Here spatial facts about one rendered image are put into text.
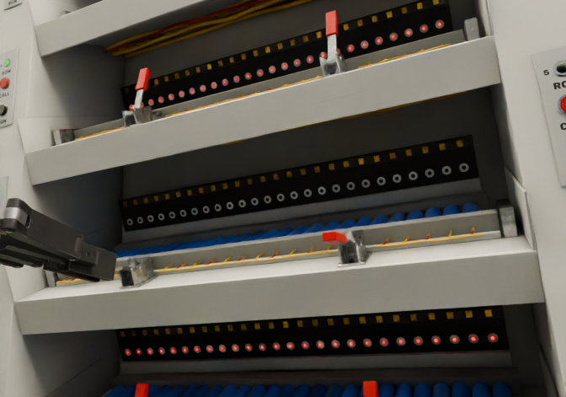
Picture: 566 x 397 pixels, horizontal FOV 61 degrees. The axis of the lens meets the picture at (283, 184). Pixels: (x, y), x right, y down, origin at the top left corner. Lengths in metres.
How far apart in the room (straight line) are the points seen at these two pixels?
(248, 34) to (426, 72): 0.42
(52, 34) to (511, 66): 0.62
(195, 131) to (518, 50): 0.35
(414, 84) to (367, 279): 0.20
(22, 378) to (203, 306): 0.29
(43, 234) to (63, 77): 0.44
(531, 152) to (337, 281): 0.21
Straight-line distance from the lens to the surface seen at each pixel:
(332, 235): 0.41
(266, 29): 0.83
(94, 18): 0.76
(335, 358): 0.64
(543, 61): 0.49
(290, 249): 0.54
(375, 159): 0.63
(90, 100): 0.88
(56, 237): 0.46
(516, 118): 0.47
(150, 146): 0.62
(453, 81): 0.50
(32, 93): 0.80
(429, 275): 0.45
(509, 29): 0.51
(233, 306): 0.52
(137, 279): 0.59
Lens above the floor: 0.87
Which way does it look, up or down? 15 degrees up
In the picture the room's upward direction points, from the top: 4 degrees counter-clockwise
